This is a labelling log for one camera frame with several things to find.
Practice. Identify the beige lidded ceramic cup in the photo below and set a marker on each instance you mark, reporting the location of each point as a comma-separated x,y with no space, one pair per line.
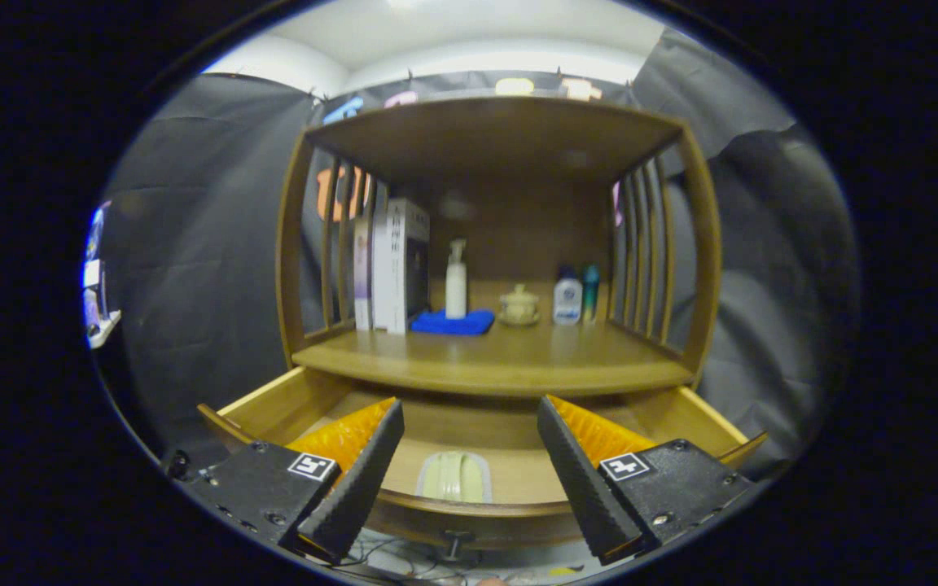
518,308

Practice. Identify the black backdrop cloth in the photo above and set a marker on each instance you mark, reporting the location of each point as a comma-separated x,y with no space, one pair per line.
192,244

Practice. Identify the white spine dark cover book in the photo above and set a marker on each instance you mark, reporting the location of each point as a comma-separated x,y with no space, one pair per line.
416,277

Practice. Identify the purple spine book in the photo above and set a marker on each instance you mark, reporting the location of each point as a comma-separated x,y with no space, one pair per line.
362,285

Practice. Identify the white pump bottle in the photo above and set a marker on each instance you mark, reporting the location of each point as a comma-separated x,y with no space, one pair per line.
456,293

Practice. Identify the wooden countertop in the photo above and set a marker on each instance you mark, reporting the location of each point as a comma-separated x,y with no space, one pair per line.
518,358

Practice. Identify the teal bottle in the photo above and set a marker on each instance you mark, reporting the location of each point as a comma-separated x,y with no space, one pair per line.
590,289

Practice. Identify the blue folded cloth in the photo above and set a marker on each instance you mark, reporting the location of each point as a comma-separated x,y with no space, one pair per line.
453,324

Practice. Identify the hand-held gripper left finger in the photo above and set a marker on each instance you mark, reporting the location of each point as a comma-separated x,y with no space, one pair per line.
359,480

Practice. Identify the wooden drawer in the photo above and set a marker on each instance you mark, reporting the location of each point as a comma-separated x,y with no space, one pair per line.
469,423

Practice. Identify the black round drawer knob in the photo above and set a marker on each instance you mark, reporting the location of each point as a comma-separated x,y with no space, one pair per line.
458,537

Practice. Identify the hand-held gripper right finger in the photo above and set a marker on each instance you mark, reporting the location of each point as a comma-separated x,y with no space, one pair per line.
579,484

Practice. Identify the wooden cabinet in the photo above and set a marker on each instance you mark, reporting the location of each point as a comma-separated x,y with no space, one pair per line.
501,138

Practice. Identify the white lotion bottle blue cap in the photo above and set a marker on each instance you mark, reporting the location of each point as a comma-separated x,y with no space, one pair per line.
567,303

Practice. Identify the thin white book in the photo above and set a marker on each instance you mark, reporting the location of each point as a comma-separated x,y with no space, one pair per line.
379,277

